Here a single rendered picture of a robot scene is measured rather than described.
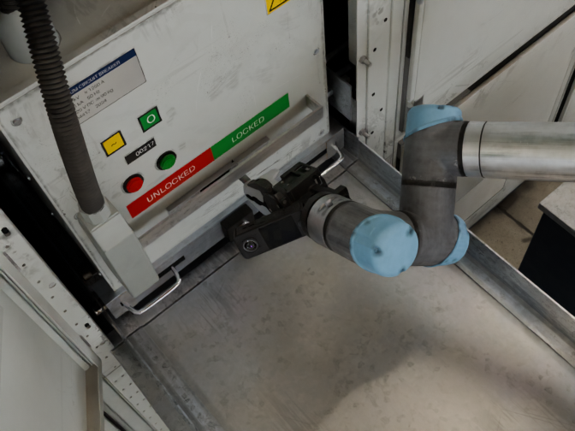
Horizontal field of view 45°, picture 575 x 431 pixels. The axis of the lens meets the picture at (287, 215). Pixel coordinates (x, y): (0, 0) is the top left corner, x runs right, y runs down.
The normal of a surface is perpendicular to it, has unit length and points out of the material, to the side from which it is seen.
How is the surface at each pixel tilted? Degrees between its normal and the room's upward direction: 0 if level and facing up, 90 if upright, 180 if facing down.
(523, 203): 0
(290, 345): 0
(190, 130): 90
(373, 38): 90
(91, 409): 0
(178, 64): 90
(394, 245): 60
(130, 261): 90
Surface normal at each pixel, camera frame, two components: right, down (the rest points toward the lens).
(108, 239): 0.52, 0.29
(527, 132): -0.37, -0.54
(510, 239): -0.08, -0.52
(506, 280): -0.76, 0.59
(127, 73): 0.65, 0.62
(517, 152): -0.49, 0.08
